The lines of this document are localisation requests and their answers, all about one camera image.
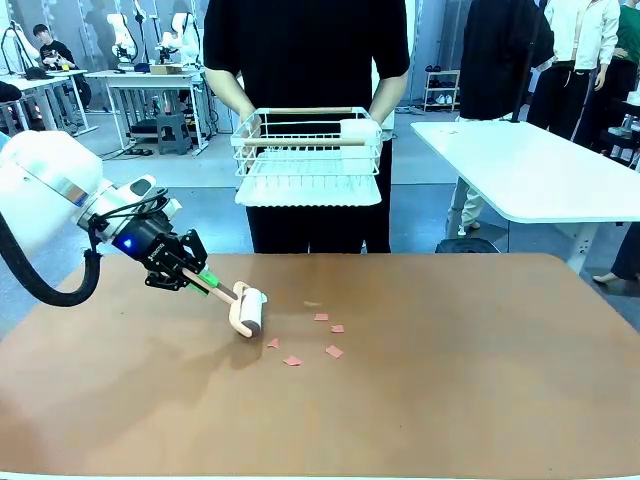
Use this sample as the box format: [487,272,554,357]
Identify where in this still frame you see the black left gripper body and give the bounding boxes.
[112,217,195,275]

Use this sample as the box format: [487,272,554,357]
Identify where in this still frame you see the beige lint roller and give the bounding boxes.
[181,267,269,339]

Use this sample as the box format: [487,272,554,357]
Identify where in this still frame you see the white drip tray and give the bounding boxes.
[234,148,384,208]

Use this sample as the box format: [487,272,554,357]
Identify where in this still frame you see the white wire dish rack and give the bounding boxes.
[230,106,384,179]

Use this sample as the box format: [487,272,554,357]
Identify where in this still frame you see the white plastic utensil cup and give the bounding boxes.
[339,118,384,149]

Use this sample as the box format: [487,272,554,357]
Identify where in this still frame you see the person's left forearm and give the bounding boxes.
[368,69,411,124]

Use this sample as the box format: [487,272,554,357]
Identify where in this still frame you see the person's right forearm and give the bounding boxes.
[204,67,257,120]

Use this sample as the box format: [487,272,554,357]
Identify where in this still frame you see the person's right hand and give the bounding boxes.
[238,106,263,133]

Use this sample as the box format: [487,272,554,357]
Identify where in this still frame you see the person's left hand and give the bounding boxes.
[368,106,397,135]

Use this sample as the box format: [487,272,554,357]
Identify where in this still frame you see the grey step stool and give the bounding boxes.
[156,112,193,156]

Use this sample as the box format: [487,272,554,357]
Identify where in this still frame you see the white background workbench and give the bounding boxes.
[85,69,209,152]

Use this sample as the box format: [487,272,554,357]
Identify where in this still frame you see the white desk with seated person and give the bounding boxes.
[0,69,99,137]

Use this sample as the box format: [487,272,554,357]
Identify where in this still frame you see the seated person in black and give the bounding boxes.
[31,23,94,110]

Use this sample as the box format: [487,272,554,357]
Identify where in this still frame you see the person in black shirt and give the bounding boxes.
[203,0,412,255]

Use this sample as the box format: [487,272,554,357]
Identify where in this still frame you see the black round stand base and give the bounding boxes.
[434,238,502,255]

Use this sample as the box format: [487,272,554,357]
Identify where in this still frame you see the white shoe rack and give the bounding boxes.
[423,69,462,114]

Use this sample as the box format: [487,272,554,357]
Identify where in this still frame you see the white side table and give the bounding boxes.
[410,119,640,275]

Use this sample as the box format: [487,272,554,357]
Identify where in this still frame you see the standing person in black coat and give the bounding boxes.
[446,0,556,239]

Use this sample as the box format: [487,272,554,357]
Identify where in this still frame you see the standing person in white jacket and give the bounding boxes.
[527,0,622,147]

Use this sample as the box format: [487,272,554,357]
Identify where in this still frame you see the standing person in green shirt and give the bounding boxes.
[594,3,640,104]

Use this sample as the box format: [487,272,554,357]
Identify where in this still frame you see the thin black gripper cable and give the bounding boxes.
[86,188,171,252]

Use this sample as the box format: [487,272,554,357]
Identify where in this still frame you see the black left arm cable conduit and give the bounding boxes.
[0,212,104,308]

